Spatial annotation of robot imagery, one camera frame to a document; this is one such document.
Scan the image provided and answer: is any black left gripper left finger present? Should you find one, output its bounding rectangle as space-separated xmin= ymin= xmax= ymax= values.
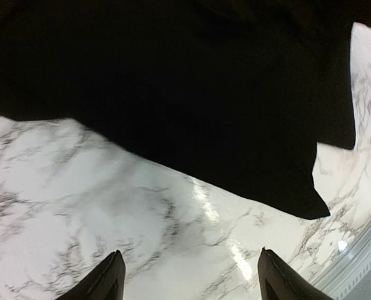
xmin=59 ymin=250 xmax=126 ymax=300

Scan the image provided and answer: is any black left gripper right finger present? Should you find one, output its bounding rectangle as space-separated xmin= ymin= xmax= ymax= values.
xmin=257 ymin=248 xmax=332 ymax=300

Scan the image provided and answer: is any aluminium front frame rail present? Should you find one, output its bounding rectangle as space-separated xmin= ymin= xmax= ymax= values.
xmin=312 ymin=220 xmax=371 ymax=299

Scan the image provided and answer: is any black garment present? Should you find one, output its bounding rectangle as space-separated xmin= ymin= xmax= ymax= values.
xmin=0 ymin=1 xmax=371 ymax=220

